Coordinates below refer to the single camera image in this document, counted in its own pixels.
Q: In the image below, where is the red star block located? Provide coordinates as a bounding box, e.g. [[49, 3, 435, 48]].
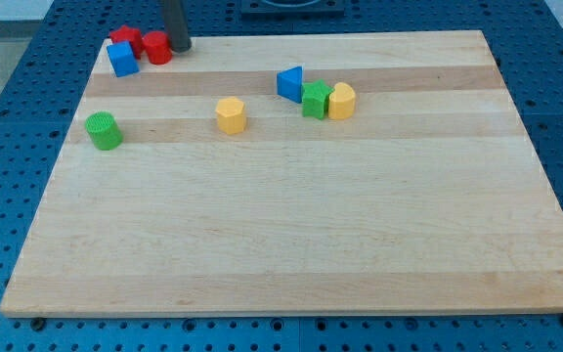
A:
[[108, 24, 144, 60]]

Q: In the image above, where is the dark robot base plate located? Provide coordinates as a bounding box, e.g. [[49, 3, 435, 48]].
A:
[[239, 0, 346, 18]]

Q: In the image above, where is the wooden board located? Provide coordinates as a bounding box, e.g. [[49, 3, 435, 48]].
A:
[[0, 30, 563, 319]]

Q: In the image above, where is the red cylinder block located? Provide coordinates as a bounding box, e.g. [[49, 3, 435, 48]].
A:
[[142, 30, 173, 66]]

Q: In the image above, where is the blue triangle block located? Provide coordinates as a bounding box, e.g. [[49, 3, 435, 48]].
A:
[[276, 66, 303, 104]]

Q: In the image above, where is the green star block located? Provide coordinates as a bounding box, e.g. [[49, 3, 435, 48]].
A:
[[302, 79, 333, 120]]

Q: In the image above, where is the yellow hexagon block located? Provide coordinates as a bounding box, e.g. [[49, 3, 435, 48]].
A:
[[215, 97, 247, 135]]

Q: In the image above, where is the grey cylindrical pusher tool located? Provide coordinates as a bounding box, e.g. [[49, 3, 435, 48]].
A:
[[159, 0, 192, 53]]

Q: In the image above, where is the green cylinder block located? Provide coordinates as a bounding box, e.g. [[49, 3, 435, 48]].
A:
[[84, 111, 123, 151]]

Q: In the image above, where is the blue cube block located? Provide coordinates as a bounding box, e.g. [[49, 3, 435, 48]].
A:
[[107, 41, 139, 77]]

